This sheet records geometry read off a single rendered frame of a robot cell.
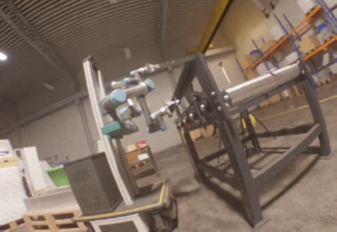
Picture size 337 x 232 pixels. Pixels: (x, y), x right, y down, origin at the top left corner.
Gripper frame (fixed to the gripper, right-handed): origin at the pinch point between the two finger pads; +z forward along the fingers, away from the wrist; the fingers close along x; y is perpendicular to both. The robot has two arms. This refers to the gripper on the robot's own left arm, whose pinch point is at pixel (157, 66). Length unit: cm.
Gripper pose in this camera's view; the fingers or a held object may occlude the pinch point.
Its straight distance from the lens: 181.6
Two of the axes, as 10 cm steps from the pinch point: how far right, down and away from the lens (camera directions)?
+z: 9.3, -3.3, 1.5
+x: -3.5, -9.2, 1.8
